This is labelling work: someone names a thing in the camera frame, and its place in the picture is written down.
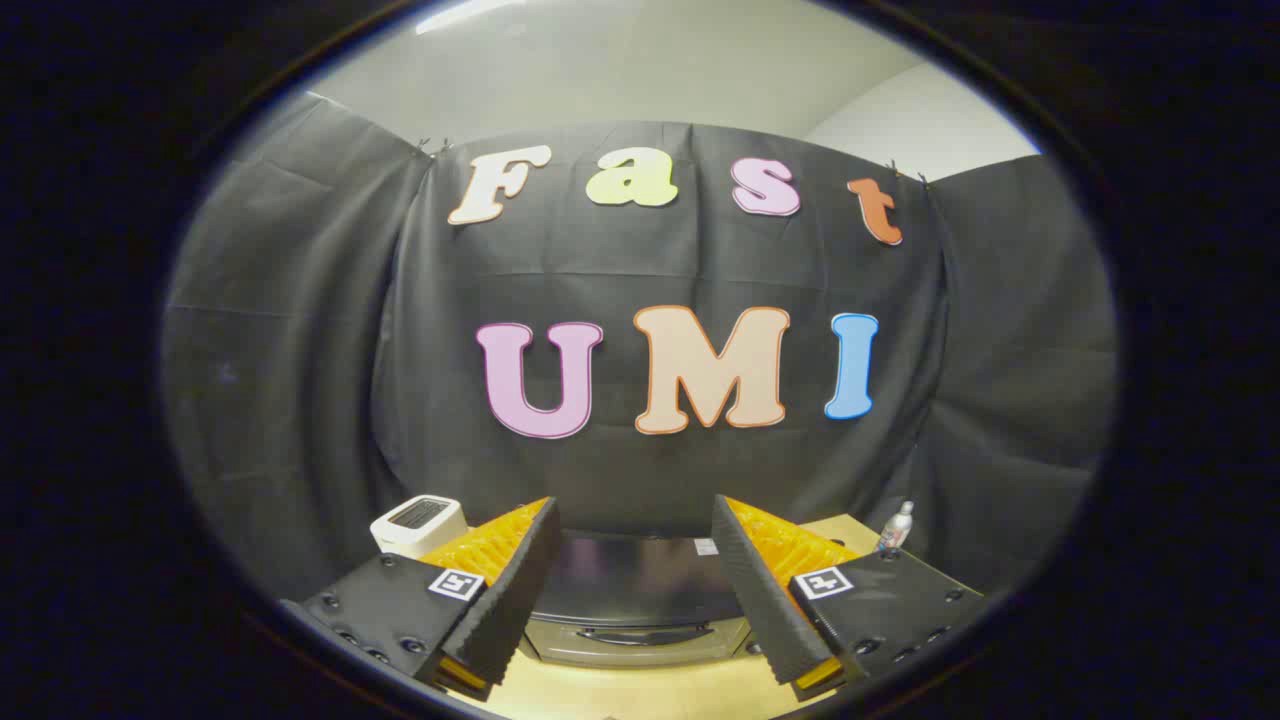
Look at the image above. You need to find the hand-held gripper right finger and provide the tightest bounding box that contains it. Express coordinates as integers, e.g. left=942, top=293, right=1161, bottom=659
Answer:
left=711, top=494, right=986, bottom=701

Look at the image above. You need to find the black toaster oven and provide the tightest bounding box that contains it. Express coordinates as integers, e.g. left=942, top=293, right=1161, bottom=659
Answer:
left=518, top=530, right=763, bottom=669

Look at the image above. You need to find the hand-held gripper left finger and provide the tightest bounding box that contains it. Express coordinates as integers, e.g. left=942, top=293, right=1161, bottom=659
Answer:
left=283, top=497, right=562, bottom=701

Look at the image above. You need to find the white bread toaster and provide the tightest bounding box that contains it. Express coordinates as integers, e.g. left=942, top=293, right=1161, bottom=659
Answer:
left=370, top=495, right=469, bottom=559

